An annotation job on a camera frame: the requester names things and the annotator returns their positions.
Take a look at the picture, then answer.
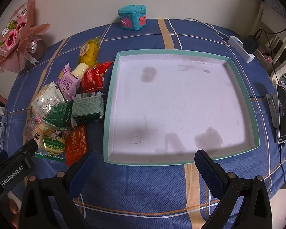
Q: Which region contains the green cartoon pastry packet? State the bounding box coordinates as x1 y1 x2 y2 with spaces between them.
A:
35 126 67 163

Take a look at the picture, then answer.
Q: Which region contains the red gold cake packet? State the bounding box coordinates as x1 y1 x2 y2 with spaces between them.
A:
65 124 88 166

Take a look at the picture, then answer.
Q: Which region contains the dark green snack packet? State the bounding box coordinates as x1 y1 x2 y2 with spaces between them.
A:
42 100 74 130

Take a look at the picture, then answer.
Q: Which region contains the cream white snack packet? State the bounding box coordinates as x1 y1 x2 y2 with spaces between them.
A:
31 82 65 117

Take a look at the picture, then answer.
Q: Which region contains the light green snack packet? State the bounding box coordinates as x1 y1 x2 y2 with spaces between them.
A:
71 92 105 127

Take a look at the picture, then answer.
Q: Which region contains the purple snack packet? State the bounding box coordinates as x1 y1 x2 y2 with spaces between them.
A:
56 63 80 102

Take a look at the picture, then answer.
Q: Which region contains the round yellow pastry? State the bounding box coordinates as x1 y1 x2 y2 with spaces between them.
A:
71 63 89 80

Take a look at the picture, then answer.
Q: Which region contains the red flower snack packet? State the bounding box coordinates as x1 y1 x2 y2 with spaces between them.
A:
81 61 114 93

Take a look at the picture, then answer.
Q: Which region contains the yellow soft bread packet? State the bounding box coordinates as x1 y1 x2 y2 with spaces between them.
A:
78 36 101 67

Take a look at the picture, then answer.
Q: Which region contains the clear round cake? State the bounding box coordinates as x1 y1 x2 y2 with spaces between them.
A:
22 114 48 152

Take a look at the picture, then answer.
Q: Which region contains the grey phone stand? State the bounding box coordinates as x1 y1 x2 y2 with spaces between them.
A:
266 93 279 128

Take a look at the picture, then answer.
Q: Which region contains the smartphone on stand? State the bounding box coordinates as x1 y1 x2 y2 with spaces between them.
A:
276 84 286 144

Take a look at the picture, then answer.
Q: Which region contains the pink flower bouquet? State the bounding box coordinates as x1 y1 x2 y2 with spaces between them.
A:
0 0 50 73

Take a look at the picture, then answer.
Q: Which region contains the teal rimmed white tray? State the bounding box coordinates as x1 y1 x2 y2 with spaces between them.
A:
103 49 260 166

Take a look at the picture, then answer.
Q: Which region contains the white power strip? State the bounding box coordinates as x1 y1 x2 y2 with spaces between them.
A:
228 36 255 63

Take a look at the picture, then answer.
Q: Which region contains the black power adapter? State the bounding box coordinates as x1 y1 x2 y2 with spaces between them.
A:
243 35 260 54

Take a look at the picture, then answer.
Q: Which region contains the white shelf furniture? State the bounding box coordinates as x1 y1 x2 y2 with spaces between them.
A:
251 0 286 84

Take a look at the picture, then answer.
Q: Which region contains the teal toy house box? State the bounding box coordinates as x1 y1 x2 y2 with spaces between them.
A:
118 4 147 31

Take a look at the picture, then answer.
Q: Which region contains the black charging cable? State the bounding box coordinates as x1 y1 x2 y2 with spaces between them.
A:
277 143 286 184

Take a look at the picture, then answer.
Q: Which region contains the white power cable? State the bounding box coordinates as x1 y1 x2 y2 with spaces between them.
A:
183 17 233 40

